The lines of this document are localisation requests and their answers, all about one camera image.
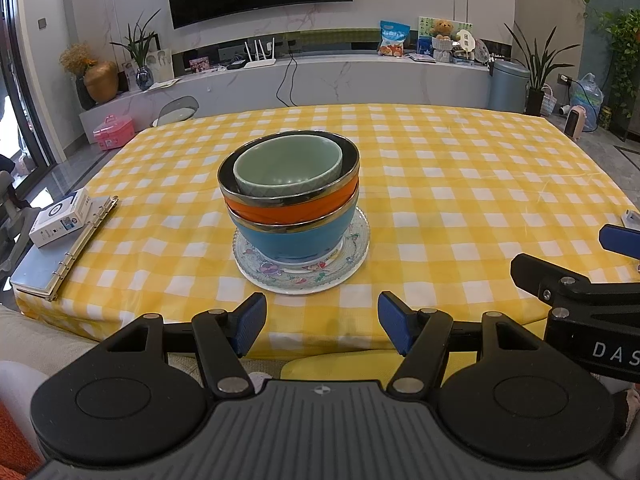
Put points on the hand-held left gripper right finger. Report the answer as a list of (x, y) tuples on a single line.
[(395, 322)]

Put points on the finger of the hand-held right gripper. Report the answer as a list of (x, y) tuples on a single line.
[(530, 272), (620, 239)]

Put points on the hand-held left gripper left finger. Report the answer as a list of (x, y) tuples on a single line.
[(247, 322)]

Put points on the small white printed plate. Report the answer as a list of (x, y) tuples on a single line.
[(305, 261)]

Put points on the clear glass flower-print plate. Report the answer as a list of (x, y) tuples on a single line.
[(352, 247)]

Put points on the blue steel bowl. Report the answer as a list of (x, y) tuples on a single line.
[(290, 245)]

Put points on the orange steel bowl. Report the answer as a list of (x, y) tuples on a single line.
[(300, 212)]

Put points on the green ceramic bowl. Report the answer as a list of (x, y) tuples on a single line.
[(285, 165)]

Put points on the small white gadget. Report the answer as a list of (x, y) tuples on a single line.
[(631, 216)]

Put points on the yellow checked tablecloth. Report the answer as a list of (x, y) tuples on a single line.
[(450, 185)]

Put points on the pink space heater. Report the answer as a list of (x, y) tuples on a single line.
[(577, 122)]

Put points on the white hair dryer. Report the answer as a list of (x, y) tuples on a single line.
[(565, 109)]

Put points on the large blue water bottle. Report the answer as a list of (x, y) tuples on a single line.
[(590, 95)]

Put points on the woven basket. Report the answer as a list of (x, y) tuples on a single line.
[(548, 102)]

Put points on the long-leaf plant in black pot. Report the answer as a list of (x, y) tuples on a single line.
[(535, 102)]

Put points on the grey-blue trash bin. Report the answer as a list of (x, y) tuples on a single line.
[(507, 90)]

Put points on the leafy green potted plant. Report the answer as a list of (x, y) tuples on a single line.
[(622, 50)]

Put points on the beige sofa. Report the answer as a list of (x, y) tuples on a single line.
[(40, 335)]

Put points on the white cardboard box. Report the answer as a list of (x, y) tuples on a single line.
[(57, 220)]

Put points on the clear-backed white stool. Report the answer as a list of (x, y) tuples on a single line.
[(175, 110)]

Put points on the patterned round hand fan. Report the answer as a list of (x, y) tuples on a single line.
[(482, 51)]

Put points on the pink plastic case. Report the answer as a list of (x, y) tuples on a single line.
[(115, 135)]

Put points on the pale grey cloth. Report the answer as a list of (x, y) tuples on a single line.
[(25, 395)]

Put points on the white marble television cabinet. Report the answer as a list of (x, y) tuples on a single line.
[(375, 85)]

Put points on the grey wrapped holder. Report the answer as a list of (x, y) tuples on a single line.
[(444, 50)]

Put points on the white round hand fan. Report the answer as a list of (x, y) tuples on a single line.
[(465, 40)]

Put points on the sheet of paper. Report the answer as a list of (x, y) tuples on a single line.
[(162, 84)]

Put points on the black set-top box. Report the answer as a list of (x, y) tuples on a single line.
[(237, 64)]

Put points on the white router with antennas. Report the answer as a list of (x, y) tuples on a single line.
[(260, 64)]

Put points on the brown teddy bear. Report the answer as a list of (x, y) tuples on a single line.
[(442, 27)]

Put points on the pink photo card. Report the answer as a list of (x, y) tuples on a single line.
[(199, 65)]

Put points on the orange cloth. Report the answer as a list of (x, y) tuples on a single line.
[(15, 445)]

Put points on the green plant in blue vase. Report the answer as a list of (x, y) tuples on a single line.
[(144, 79)]

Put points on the green picture board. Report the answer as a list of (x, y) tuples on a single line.
[(425, 27)]

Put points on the blue snack bag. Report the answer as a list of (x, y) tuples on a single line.
[(393, 40)]

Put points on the white framed picture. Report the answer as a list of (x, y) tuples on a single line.
[(162, 65)]

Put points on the small framed photo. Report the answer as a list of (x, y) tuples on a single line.
[(129, 74)]

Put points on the black vase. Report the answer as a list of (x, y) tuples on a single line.
[(84, 95)]

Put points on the golden round vase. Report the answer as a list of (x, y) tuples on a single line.
[(101, 82)]

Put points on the dried yellow flowers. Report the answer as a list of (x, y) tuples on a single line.
[(75, 57)]

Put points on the dark framed glass door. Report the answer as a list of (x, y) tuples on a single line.
[(25, 60)]

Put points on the wall outlet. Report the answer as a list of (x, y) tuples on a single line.
[(565, 79)]

